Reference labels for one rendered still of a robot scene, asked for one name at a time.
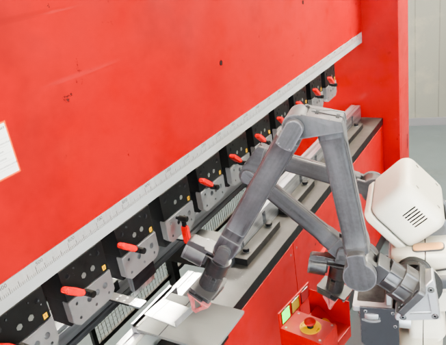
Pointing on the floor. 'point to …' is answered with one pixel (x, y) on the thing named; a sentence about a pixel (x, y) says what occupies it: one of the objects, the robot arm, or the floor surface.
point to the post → (173, 272)
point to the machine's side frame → (377, 76)
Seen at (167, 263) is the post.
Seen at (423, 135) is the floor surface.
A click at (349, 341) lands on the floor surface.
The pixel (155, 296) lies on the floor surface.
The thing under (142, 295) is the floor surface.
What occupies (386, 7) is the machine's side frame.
